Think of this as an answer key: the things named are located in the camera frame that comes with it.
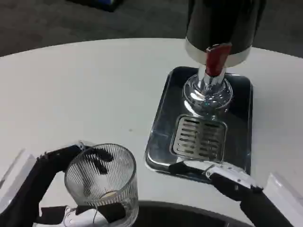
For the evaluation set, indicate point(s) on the black drink dispenser chrome stand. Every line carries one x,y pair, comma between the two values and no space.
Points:
220,21

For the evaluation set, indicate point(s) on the red tap lever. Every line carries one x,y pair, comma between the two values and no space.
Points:
216,60

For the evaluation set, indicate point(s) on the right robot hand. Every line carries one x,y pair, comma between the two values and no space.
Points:
255,203

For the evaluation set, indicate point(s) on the slotted steel drip grid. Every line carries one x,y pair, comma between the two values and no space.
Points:
189,139

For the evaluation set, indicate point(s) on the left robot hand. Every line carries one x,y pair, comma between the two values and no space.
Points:
28,184

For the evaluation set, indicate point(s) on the clear ribbed glass cup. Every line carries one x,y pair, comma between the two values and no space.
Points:
118,179

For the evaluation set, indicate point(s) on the steel drip tray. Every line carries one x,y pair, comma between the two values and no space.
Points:
239,118

